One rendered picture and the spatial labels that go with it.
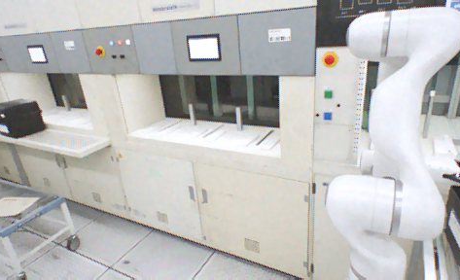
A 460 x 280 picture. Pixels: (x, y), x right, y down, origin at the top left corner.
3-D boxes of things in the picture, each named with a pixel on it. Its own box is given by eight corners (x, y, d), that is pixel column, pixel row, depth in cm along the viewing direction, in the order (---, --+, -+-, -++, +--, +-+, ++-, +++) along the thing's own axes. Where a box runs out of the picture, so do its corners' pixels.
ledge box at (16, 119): (-5, 135, 250) (-18, 105, 240) (31, 125, 272) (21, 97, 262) (13, 140, 235) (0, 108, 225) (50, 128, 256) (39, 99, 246)
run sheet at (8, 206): (-26, 216, 201) (-27, 214, 200) (3, 197, 222) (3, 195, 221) (16, 216, 196) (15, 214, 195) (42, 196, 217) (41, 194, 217)
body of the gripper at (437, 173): (408, 169, 100) (449, 173, 96) (414, 184, 92) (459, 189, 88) (411, 149, 98) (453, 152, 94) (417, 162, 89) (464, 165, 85)
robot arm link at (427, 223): (357, 223, 73) (438, 240, 66) (354, 232, 63) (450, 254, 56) (380, 25, 75) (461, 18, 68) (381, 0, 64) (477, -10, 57)
